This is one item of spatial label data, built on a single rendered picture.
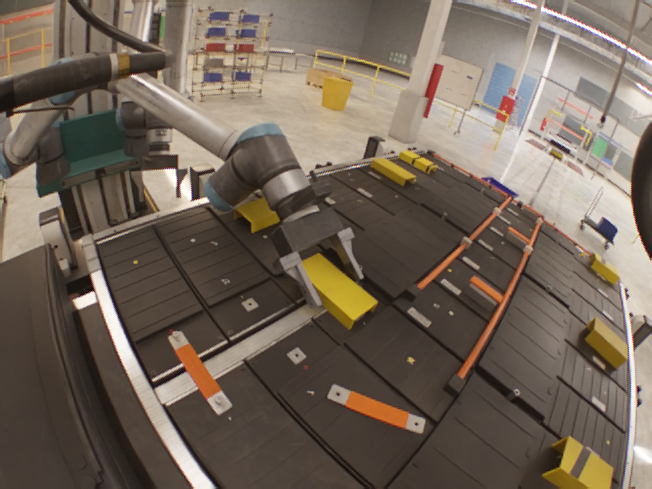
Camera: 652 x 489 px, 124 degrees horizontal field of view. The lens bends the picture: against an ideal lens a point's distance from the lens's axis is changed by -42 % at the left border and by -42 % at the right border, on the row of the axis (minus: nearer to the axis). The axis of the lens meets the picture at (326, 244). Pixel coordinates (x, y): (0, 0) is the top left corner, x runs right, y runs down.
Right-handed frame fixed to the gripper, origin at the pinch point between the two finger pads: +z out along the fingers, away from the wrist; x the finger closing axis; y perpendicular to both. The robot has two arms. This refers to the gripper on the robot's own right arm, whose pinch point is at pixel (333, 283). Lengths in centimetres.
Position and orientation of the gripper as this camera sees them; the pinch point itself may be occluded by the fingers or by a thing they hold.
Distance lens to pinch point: 56.3
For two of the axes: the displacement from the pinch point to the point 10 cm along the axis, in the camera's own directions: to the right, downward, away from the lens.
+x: -7.0, 3.3, -6.4
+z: 4.5, 8.9, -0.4
